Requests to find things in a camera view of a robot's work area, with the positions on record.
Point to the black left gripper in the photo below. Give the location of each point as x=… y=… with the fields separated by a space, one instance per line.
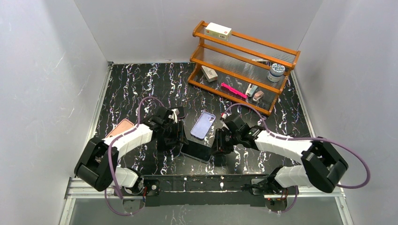
x=172 y=138

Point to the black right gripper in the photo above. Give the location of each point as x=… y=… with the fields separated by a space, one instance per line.
x=221 y=144

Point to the lilac phone case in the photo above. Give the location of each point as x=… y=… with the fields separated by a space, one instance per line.
x=202 y=125

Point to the black smartphone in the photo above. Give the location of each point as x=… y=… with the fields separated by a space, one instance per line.
x=197 y=151

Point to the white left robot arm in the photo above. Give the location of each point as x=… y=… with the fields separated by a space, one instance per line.
x=97 y=165

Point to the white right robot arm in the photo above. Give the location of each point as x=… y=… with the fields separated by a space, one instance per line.
x=319 y=163

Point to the pink cased phone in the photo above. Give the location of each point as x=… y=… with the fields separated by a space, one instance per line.
x=121 y=127

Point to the purple-edged smartphone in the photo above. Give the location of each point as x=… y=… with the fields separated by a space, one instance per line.
x=179 y=112

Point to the pink comb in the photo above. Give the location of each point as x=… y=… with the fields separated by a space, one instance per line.
x=233 y=91

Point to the pink small stapler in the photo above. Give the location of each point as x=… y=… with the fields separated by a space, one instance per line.
x=257 y=96

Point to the light blue stapler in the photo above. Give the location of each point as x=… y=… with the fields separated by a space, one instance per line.
x=251 y=90

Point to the orange wooden shelf rack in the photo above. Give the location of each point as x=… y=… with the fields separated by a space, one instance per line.
x=240 y=61

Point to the small grey box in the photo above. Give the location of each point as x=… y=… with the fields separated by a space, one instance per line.
x=209 y=73

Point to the blue white jar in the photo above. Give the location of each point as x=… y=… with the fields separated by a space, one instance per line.
x=276 y=72

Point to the white cardboard box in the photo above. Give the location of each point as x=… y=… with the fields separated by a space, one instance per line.
x=218 y=31

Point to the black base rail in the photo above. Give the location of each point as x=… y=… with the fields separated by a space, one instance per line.
x=244 y=189

